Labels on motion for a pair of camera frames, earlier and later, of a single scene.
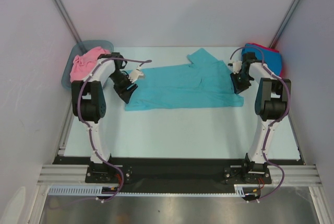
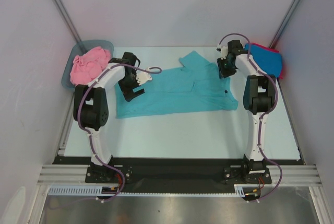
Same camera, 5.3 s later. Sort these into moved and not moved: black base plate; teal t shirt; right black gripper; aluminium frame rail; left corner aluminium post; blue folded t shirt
Moved: teal t shirt; right black gripper
Not moved: blue folded t shirt; black base plate; aluminium frame rail; left corner aluminium post
